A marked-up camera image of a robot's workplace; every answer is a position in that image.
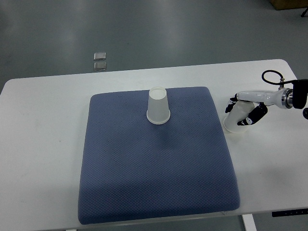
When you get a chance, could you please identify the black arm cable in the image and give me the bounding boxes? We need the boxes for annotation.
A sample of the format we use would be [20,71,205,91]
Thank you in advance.
[261,70,299,90]

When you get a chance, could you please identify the black desk control panel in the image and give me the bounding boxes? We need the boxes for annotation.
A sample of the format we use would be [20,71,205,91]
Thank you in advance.
[271,208,308,218]

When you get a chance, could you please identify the lower metal floor plate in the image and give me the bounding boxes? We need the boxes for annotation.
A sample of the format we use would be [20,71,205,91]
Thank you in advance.
[94,62,107,71]

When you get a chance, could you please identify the blue textured cushion mat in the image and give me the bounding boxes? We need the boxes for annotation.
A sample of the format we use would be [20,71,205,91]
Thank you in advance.
[78,87,240,225]

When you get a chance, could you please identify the white paper cup on mat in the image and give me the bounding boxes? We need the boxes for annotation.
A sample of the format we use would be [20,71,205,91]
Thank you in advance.
[146,87,170,125]

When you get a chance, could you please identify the black tripod leg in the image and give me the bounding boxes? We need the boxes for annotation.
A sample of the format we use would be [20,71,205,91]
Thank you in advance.
[301,8,308,17]

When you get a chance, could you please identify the white paper cup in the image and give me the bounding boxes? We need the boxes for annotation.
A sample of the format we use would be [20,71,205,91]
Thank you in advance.
[146,87,170,125]
[223,101,255,133]

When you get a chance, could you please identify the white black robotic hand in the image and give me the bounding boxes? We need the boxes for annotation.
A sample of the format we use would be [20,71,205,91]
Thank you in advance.
[225,90,286,126]

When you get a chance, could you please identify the metal floor plate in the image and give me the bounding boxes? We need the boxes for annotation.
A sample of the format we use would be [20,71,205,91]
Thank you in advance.
[93,51,106,61]
[94,62,107,71]

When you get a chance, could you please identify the brown cardboard box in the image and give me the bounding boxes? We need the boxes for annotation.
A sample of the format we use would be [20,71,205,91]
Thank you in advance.
[269,0,308,10]

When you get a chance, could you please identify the upper metal floor plate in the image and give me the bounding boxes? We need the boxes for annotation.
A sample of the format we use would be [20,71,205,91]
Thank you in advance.
[93,51,106,61]

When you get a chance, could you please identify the white table leg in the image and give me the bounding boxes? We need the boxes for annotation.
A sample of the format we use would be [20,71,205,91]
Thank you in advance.
[242,214,257,231]

